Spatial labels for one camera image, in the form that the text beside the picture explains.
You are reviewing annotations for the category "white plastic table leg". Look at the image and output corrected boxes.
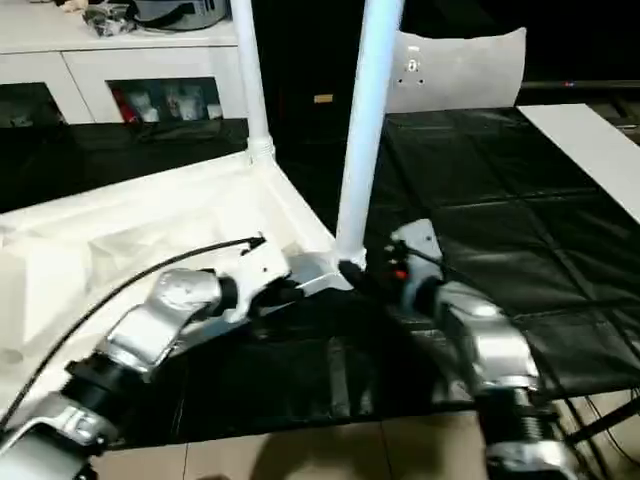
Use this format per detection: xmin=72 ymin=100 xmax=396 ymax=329
xmin=333 ymin=0 xmax=407 ymax=267
xmin=230 ymin=0 xmax=277 ymax=167

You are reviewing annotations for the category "white plastic table top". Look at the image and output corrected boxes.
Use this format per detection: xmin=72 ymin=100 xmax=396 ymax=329
xmin=0 ymin=149 xmax=370 ymax=417

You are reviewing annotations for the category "black work mat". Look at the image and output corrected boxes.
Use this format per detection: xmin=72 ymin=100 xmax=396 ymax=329
xmin=0 ymin=107 xmax=640 ymax=445

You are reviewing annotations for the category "grey cushion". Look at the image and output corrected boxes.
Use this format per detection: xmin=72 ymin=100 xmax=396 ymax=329
xmin=387 ymin=27 xmax=528 ymax=114

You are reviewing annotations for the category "white flat board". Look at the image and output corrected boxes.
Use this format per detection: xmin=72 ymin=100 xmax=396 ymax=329
xmin=517 ymin=103 xmax=640 ymax=225

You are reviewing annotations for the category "black stand base bar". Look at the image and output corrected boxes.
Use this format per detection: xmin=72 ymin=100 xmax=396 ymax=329
xmin=567 ymin=397 xmax=640 ymax=445

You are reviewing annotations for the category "grey helmet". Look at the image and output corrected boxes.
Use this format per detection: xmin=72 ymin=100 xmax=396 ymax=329
xmin=132 ymin=0 xmax=230 ymax=32

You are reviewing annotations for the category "white glass-door cabinet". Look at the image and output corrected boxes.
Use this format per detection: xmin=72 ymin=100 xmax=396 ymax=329
xmin=0 ymin=14 xmax=247 ymax=126

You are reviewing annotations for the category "black clutter pile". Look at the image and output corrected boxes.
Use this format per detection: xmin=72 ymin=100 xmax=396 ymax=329
xmin=82 ymin=4 xmax=135 ymax=39

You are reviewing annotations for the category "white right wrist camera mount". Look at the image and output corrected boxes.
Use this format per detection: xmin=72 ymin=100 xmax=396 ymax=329
xmin=389 ymin=218 xmax=445 ymax=312

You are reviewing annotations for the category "black left wrist camera cable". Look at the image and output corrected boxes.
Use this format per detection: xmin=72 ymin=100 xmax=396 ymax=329
xmin=0 ymin=233 xmax=267 ymax=432

